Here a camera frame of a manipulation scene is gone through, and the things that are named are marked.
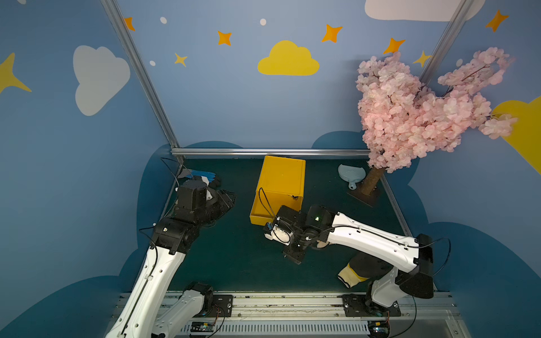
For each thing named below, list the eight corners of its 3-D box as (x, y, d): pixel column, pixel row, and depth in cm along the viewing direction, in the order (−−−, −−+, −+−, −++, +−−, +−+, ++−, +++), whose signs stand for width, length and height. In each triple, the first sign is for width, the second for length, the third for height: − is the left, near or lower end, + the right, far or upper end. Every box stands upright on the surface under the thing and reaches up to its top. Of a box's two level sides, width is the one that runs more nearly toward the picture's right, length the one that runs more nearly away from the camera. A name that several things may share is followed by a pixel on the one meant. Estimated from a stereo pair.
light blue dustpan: (342, 189, 111) (344, 185, 109) (337, 167, 121) (338, 164, 119) (368, 189, 112) (370, 185, 109) (361, 168, 121) (362, 164, 119)
